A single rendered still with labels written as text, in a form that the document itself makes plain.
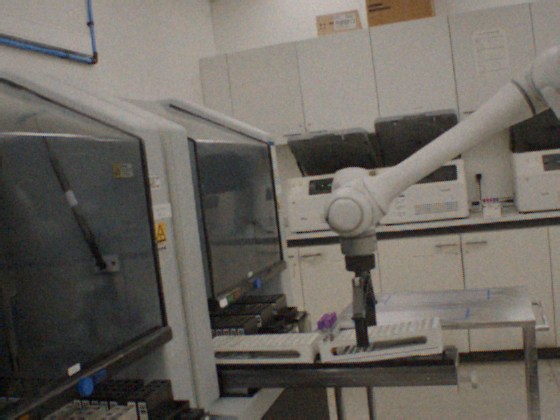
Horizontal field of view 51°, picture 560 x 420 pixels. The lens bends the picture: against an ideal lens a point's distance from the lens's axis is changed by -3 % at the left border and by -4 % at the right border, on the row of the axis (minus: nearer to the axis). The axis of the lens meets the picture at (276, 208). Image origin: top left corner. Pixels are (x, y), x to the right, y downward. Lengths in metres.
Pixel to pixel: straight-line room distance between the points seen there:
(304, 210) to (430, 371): 2.55
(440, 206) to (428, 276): 0.44
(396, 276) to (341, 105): 1.20
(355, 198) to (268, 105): 3.05
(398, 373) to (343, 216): 0.44
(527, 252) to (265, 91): 2.03
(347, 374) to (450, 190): 2.39
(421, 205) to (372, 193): 2.50
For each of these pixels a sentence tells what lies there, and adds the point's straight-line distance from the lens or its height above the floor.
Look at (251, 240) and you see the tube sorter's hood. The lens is 1.85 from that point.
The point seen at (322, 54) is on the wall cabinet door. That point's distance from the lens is 4.22.
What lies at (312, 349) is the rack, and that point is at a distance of 1.56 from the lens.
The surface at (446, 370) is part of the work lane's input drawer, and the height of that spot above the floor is 0.79.
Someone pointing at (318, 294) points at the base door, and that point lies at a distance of 3.97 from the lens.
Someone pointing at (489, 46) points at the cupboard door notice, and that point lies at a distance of 4.11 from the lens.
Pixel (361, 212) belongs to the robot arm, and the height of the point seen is 1.19.
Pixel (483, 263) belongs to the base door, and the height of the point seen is 0.63.
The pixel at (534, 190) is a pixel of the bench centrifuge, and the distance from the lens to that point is 3.80.
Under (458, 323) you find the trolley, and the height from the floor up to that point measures 0.82.
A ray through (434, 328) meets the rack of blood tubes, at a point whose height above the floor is 0.89.
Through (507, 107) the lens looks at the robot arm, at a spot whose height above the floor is 1.38.
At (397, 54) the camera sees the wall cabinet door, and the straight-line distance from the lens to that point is 4.13.
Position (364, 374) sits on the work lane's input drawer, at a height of 0.79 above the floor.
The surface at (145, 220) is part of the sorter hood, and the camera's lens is 1.29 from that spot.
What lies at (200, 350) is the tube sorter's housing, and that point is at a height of 0.89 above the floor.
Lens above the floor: 1.29
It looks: 3 degrees down
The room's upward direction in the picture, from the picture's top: 7 degrees counter-clockwise
